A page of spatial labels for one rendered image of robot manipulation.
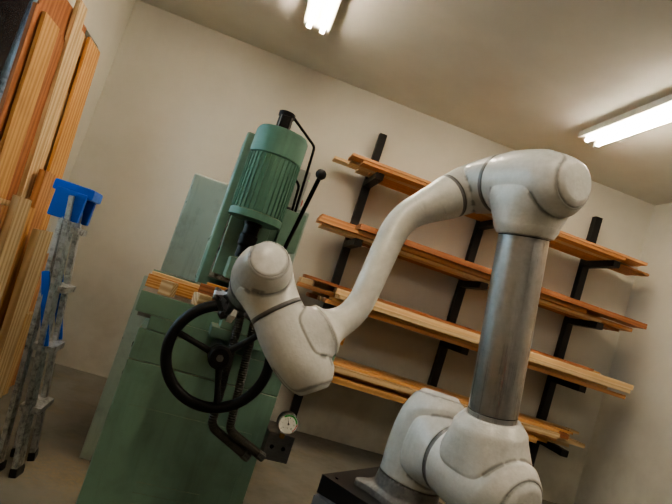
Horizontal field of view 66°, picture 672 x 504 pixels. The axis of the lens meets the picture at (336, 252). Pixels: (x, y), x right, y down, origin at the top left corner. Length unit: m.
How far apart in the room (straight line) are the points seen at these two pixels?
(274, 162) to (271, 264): 0.79
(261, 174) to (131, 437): 0.85
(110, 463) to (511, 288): 1.16
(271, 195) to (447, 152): 2.93
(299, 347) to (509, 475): 0.46
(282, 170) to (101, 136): 2.71
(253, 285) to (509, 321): 0.50
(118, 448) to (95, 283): 2.60
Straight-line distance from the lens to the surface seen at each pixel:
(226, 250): 1.80
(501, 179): 1.11
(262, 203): 1.65
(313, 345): 0.94
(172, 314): 1.55
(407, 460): 1.26
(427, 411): 1.26
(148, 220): 4.08
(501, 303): 1.09
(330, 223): 3.59
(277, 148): 1.67
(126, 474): 1.67
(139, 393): 1.60
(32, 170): 3.26
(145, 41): 4.41
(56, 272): 2.35
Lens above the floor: 1.04
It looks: 5 degrees up
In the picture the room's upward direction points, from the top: 18 degrees clockwise
